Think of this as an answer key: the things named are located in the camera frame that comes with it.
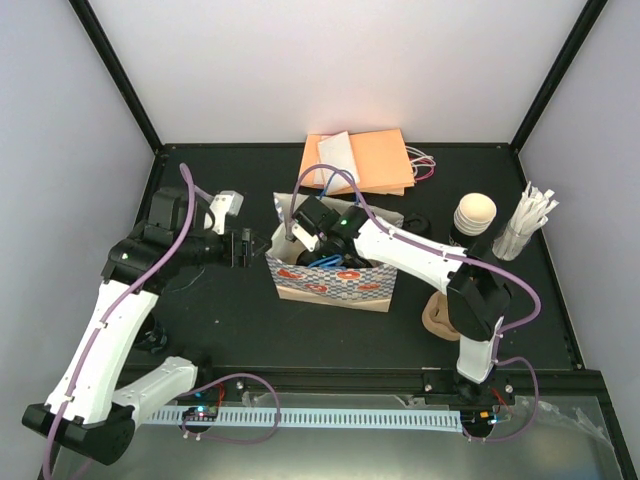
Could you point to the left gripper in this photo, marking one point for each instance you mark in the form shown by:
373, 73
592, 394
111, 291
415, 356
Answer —
244, 258

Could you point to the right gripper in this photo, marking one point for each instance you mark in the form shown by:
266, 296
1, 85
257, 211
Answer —
306, 259

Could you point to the blue checkered paper bag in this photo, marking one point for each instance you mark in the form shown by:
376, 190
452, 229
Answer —
331, 274

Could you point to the stack of black lids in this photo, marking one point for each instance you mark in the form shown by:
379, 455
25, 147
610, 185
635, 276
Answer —
418, 225

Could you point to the brown cardboard cup carrier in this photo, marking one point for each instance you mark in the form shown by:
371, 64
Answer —
435, 318

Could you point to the stack of paper cups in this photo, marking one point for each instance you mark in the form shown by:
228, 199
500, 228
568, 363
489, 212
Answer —
472, 217

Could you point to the jar of straws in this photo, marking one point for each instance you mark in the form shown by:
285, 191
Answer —
530, 215

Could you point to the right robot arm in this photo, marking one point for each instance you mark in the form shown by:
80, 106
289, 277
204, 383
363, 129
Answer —
477, 299

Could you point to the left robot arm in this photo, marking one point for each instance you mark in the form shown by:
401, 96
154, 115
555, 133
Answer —
86, 412

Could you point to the stack of orange paper bags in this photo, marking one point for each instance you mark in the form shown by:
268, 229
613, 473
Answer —
381, 164

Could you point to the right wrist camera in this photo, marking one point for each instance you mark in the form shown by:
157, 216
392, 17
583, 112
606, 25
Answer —
310, 242

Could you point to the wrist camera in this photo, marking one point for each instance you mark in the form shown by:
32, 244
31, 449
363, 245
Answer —
310, 242
226, 203

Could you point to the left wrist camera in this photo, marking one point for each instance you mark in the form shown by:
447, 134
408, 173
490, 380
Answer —
226, 203

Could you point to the white slotted cable duct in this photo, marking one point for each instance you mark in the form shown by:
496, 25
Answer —
382, 419

